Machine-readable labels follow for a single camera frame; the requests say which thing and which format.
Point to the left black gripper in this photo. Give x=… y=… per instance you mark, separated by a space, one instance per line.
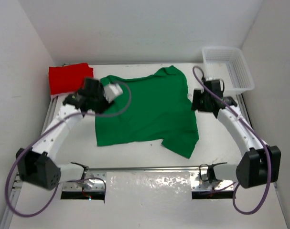
x=102 y=104

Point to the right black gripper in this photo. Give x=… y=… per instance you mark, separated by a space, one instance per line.
x=197 y=100

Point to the red t shirt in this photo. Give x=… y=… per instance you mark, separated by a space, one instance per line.
x=65 y=79

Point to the pink t shirt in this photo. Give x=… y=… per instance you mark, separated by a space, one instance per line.
x=54 y=96

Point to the green t shirt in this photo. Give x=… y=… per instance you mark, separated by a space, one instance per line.
x=159 y=109

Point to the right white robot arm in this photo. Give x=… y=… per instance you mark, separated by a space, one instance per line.
x=259 y=160

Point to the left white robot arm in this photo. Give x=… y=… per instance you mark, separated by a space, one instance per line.
x=37 y=163

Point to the white plastic basket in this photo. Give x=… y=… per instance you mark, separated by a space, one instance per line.
x=228 y=64

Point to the white front cover panel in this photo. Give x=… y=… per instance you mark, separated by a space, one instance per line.
x=137 y=200

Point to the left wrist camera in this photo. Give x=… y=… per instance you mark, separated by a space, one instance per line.
x=112 y=91

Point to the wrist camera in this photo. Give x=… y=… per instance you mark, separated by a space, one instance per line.
x=112 y=91
x=210 y=78

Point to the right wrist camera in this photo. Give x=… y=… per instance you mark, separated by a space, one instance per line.
x=210 y=78

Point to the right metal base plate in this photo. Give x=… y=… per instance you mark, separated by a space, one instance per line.
x=198 y=185

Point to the metal base plate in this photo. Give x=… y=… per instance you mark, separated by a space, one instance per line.
x=92 y=181
x=198 y=185

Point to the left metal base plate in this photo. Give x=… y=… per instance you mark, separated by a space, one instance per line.
x=92 y=181

